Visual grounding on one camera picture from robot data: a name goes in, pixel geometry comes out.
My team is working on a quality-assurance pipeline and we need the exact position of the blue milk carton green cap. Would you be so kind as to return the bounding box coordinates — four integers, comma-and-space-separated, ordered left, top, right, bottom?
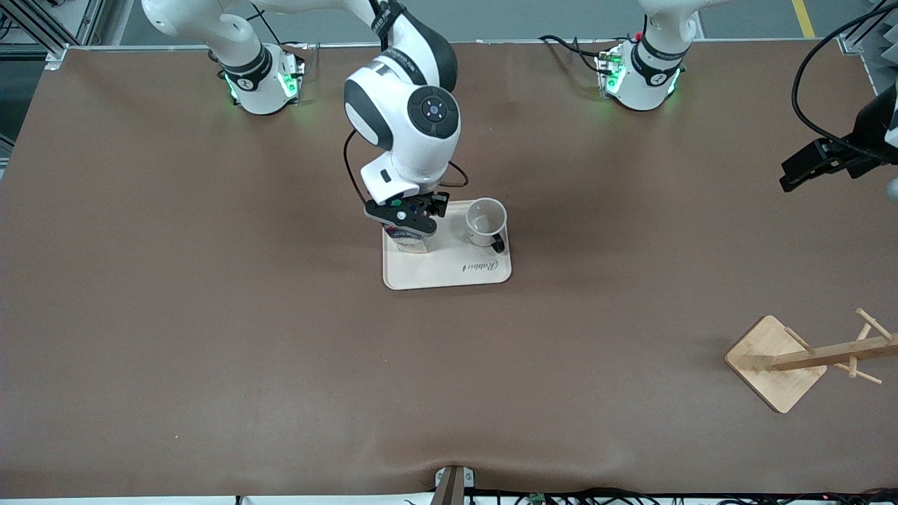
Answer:
386, 222, 430, 255

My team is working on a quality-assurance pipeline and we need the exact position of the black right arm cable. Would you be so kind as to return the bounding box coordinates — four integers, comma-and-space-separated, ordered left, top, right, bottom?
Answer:
342, 129, 469, 205

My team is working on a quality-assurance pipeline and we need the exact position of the black base cable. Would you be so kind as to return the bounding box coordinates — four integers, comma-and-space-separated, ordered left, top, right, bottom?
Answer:
538, 34, 608, 76
246, 0, 293, 47

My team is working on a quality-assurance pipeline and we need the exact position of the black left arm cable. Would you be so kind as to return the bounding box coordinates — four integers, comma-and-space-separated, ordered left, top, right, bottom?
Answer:
791, 4, 898, 152

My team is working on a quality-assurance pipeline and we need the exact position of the cream rabbit print tray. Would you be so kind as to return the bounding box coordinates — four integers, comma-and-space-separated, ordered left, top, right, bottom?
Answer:
382, 199, 513, 291

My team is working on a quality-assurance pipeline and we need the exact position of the white smiley cup black handle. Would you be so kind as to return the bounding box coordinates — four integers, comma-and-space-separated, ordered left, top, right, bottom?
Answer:
465, 197, 509, 255

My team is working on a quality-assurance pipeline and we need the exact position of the aluminium frame profile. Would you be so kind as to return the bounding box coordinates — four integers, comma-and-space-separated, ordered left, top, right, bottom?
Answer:
0, 0, 107, 71

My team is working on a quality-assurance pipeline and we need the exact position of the metal table clamp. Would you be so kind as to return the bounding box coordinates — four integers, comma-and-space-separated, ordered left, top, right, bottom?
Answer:
431, 464, 476, 505

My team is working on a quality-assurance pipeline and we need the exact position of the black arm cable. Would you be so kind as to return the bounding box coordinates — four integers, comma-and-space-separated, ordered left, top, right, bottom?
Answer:
342, 129, 469, 205
791, 4, 898, 152

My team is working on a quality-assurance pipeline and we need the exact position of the black right base cable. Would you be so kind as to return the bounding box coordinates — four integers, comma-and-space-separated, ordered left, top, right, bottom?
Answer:
246, 0, 293, 47

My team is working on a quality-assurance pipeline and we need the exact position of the black left base cable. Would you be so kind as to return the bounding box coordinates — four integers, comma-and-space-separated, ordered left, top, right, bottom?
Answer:
538, 34, 608, 76

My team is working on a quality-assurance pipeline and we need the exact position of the wooden mug rack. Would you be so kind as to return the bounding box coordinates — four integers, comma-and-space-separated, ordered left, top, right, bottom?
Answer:
724, 307, 898, 415

